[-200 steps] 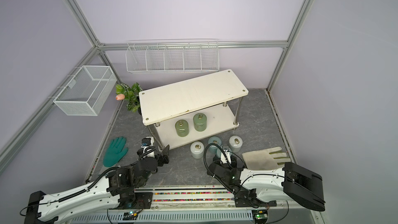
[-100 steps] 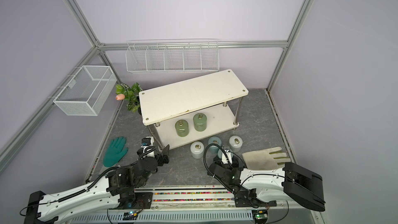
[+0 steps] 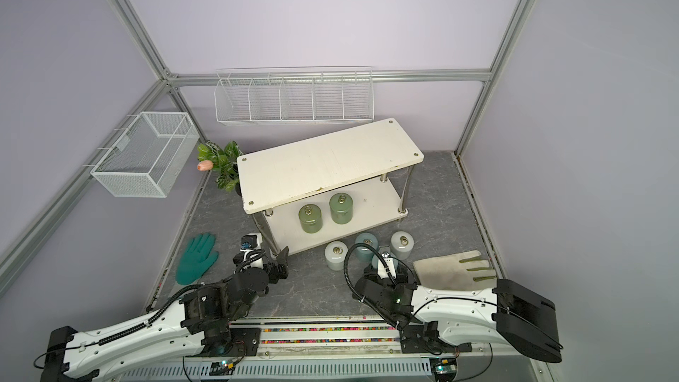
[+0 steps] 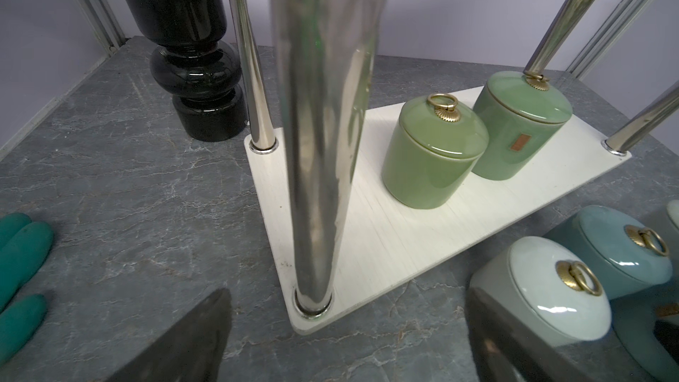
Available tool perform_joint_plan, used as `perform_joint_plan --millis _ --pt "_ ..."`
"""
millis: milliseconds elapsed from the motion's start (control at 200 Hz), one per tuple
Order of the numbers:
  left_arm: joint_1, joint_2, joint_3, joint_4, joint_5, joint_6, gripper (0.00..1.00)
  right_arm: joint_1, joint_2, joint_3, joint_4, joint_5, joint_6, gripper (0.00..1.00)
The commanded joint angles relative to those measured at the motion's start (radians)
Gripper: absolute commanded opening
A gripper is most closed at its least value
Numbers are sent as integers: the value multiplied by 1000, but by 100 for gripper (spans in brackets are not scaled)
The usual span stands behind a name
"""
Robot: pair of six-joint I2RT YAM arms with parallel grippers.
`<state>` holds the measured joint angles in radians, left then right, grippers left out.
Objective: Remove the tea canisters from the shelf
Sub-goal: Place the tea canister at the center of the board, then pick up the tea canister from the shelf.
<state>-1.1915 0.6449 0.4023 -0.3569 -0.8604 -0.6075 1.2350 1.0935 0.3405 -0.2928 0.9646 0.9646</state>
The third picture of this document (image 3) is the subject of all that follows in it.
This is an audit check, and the small blue tea canister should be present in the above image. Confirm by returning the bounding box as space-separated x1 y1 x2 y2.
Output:
371 246 399 271

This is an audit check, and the aluminium frame of enclosure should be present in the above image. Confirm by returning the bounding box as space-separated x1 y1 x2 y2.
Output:
0 0 558 325

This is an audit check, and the large blue-grey tea canister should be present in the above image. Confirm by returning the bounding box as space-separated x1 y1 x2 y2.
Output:
355 232 378 263

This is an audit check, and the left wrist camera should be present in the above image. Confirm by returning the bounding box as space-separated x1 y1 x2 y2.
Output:
240 233 266 270

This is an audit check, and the white mesh side basket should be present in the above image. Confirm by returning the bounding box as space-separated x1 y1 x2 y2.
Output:
90 111 199 198

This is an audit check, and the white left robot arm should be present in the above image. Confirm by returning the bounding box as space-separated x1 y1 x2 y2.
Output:
39 249 289 381

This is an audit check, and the white two-tier shelf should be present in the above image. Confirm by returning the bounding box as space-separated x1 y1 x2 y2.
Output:
237 118 424 255

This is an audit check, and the green artificial plant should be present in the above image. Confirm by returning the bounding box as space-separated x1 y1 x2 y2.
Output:
196 141 242 196

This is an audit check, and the green rubber glove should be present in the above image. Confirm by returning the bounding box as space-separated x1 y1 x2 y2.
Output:
169 233 219 296

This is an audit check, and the dark green tea canister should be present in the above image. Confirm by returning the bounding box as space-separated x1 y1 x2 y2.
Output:
298 203 323 233

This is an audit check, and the beige work glove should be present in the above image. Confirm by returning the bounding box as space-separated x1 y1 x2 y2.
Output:
414 250 498 291

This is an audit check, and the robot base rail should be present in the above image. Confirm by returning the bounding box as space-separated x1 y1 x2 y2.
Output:
104 319 554 381

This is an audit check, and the light green tea canister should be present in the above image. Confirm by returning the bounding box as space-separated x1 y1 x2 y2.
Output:
329 192 354 225

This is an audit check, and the long white wire basket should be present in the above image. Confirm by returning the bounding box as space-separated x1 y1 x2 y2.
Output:
214 66 375 125

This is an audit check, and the white tea canister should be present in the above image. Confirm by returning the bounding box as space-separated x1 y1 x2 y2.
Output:
390 231 415 260
325 241 348 272

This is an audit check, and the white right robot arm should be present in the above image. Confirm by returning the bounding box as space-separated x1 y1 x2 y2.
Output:
342 246 563 364

